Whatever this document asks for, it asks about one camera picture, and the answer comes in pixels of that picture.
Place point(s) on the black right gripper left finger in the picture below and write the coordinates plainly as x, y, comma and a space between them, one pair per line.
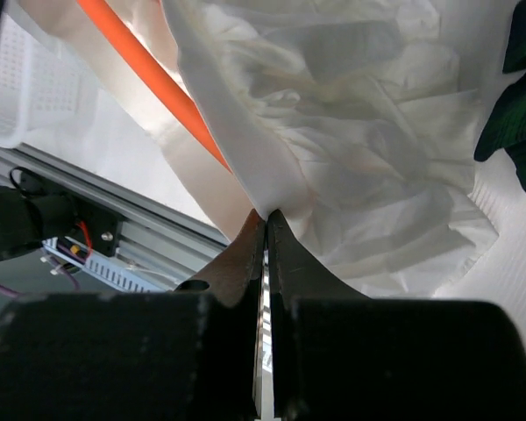
189, 354

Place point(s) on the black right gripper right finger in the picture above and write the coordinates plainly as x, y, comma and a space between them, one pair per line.
341, 355

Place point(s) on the white cloth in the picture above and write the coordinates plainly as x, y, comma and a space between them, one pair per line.
357, 119

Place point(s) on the green plaid skirt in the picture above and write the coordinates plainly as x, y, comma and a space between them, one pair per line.
506, 126

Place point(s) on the orange plastic hanger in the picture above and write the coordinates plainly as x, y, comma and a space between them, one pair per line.
129, 48

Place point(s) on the white plastic basket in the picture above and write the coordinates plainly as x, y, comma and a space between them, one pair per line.
42, 84

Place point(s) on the white slotted cable duct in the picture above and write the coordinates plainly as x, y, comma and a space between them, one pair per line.
112, 272

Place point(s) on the aluminium mounting rail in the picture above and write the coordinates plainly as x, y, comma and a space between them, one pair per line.
164, 243

